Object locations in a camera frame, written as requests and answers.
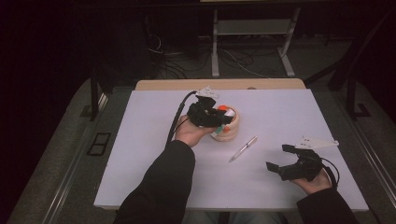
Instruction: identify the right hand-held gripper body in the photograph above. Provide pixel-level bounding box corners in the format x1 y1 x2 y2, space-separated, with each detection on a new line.
277 134 340 183

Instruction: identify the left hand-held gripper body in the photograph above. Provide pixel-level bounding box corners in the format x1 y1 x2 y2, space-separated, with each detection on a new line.
186 86 233 129

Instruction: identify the cream ringed pen holder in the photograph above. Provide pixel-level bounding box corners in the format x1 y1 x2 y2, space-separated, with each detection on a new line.
209 105 241 143

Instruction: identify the silver pen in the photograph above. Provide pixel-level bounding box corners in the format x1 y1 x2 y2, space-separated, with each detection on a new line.
229 135 259 163

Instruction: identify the person's right hand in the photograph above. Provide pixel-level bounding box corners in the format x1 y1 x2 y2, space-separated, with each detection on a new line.
290 169 333 196

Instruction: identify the person's left hand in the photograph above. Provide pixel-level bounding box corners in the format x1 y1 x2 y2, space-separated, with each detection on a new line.
174 114 218 148

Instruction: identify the white metal stand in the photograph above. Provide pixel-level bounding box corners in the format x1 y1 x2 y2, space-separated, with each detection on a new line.
210 7 302 78

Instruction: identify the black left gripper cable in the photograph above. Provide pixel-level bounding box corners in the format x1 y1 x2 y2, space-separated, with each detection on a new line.
165 90 198 147

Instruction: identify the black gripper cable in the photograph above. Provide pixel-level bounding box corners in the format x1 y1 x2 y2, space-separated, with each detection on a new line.
165 90 198 147
320 157 341 189

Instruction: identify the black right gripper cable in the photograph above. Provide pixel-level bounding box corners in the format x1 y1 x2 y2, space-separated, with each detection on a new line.
320 157 341 189

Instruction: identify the white floor cable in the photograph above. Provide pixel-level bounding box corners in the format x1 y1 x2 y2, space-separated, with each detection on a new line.
221 49 270 78

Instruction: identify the tangle of black floor cables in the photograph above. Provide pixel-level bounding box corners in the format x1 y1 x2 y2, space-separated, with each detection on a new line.
146 31 260 79

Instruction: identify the black metal frame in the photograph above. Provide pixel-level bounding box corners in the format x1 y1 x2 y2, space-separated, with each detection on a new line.
303 8 396 121
78 68 110 123

